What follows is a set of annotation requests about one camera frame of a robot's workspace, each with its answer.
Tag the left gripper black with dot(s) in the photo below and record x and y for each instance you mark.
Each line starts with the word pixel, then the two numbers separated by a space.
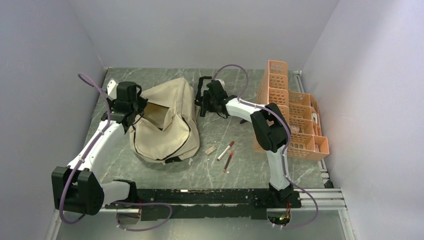
pixel 142 102

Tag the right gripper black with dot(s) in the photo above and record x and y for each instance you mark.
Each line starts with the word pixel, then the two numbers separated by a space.
pixel 206 105

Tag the beige canvas backpack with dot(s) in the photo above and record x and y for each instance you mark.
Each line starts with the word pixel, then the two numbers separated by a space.
pixel 167 132

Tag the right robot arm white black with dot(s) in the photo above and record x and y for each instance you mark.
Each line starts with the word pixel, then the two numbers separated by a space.
pixel 271 132

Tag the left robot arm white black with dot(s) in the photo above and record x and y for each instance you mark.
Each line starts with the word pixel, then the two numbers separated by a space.
pixel 76 187

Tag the white red marker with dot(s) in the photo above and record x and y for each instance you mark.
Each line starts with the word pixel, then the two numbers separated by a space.
pixel 225 151

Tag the small beige eraser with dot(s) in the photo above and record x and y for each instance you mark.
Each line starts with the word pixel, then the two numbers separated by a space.
pixel 210 150

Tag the red pen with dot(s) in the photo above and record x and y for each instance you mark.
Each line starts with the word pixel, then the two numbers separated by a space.
pixel 228 161

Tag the orange plastic file organizer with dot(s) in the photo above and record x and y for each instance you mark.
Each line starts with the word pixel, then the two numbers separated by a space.
pixel 300 110

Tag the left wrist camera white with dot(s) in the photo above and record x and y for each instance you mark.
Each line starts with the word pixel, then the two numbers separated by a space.
pixel 111 88

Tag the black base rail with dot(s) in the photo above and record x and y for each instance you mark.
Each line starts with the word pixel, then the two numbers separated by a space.
pixel 209 203

